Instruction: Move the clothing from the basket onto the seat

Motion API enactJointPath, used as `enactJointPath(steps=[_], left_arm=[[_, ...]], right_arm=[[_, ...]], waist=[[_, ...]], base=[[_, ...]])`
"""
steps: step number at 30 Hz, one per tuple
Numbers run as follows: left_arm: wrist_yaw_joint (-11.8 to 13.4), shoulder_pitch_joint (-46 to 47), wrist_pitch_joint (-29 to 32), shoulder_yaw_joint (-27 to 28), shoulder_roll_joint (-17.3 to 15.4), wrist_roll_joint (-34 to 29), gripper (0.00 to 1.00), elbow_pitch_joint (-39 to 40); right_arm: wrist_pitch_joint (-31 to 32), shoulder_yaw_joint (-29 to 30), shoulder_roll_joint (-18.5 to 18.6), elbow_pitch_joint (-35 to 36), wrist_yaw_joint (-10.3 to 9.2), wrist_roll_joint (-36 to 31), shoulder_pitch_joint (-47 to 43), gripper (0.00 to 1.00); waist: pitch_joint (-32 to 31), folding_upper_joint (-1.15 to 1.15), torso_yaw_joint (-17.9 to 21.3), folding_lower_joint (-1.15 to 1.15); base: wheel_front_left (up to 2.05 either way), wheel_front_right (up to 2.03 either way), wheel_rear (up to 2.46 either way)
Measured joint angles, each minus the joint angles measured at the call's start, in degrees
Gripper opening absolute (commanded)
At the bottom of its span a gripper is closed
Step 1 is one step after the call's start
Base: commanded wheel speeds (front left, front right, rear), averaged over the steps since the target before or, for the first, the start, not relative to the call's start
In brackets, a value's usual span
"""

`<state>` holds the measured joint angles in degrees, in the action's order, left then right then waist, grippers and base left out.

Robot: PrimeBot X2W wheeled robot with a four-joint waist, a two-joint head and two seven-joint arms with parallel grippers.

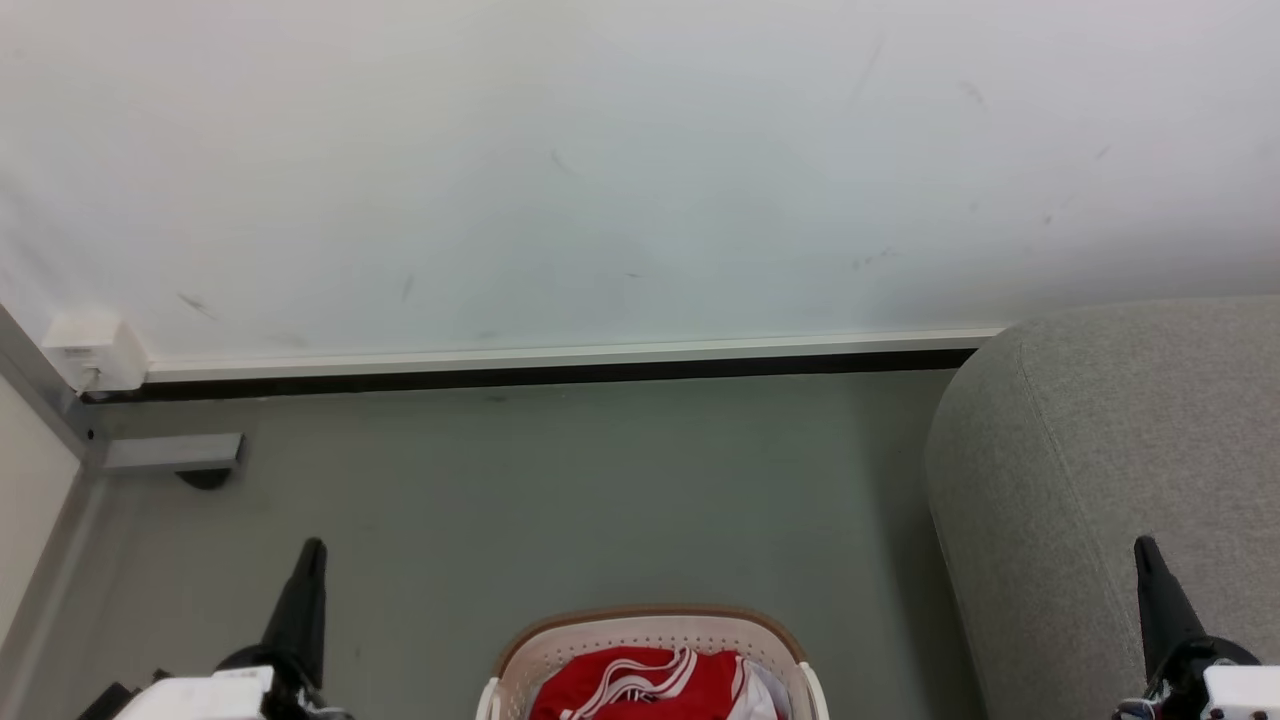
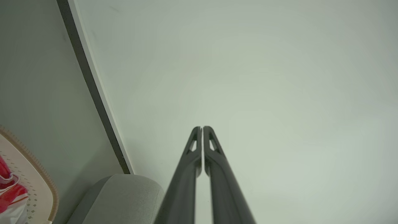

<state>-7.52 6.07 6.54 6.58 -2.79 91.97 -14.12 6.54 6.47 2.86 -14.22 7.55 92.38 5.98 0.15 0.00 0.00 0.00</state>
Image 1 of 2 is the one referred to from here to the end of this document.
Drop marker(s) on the black caster wheel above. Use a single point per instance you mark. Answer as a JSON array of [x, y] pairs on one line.
[[205, 479]]

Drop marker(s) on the grey fabric sofa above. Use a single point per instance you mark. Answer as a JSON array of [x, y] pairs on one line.
[[1100, 450]]

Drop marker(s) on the grey metal partition frame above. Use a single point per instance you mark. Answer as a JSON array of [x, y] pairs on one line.
[[40, 392]]

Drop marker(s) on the grey metal foot bracket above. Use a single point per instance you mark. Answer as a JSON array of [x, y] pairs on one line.
[[170, 452]]

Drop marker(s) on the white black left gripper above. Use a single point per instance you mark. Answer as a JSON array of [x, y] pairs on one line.
[[215, 692]]

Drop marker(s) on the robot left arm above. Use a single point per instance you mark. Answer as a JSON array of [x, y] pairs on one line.
[[105, 703]]

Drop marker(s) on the red garment white stripes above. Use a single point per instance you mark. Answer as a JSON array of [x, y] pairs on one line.
[[640, 690]]

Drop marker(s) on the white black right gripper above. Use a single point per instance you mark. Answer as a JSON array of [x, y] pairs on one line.
[[1235, 690]]

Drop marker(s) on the white black wall baseboard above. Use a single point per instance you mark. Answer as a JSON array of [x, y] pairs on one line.
[[560, 365]]

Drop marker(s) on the white laundry basket brown rim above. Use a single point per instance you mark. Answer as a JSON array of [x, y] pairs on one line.
[[640, 628]]

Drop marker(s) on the white wall socket box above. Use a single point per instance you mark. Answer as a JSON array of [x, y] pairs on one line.
[[95, 350]]

